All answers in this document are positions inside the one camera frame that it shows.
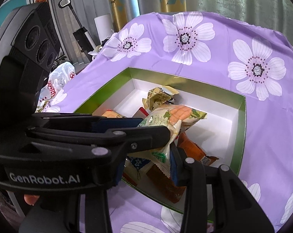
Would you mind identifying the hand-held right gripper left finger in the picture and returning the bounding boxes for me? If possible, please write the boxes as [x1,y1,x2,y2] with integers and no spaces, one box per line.
[64,160,124,233]

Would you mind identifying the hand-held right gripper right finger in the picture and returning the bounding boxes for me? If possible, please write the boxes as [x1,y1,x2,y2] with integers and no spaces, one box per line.
[169,147,275,233]

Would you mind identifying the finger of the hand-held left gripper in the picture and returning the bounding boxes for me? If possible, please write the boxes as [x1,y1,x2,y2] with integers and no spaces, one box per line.
[5,125,171,162]
[35,113,144,134]

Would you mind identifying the cream green snack packet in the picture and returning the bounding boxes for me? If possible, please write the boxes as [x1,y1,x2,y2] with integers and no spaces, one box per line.
[127,104,208,188]

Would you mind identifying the small orange snack packet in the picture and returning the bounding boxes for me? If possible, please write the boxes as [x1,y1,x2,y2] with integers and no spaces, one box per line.
[178,132,219,168]

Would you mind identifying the yellow crinkled snack packet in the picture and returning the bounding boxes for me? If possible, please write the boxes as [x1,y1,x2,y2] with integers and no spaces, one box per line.
[143,85,180,110]

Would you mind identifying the green cardboard box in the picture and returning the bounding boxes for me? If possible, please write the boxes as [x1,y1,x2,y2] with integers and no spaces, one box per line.
[73,67,247,224]

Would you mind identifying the person's left hand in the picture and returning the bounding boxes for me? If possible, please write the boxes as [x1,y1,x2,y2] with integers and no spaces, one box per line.
[24,194,40,206]

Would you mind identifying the tan snack packet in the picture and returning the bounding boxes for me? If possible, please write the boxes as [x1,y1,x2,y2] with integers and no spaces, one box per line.
[92,109,128,120]

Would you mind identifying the red white patterned bag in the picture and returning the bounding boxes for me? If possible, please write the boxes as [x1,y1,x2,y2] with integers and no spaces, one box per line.
[38,80,65,105]

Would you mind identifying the white plastic bag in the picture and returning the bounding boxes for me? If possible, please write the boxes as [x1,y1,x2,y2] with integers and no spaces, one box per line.
[48,62,75,88]

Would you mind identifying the potted plant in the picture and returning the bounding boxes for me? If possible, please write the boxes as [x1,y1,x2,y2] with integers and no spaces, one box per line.
[54,55,67,69]

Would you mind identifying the upright vacuum cleaner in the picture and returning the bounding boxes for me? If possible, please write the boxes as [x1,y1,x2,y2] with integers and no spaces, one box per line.
[58,0,97,54]

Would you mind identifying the white air purifier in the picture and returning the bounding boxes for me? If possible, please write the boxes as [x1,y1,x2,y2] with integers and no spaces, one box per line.
[94,14,114,45]

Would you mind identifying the purple floral cloth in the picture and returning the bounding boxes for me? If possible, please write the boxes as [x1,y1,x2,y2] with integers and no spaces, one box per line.
[36,11,293,233]

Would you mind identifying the yellow patterned curtain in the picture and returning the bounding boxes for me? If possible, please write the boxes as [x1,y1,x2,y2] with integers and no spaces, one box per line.
[105,0,186,31]

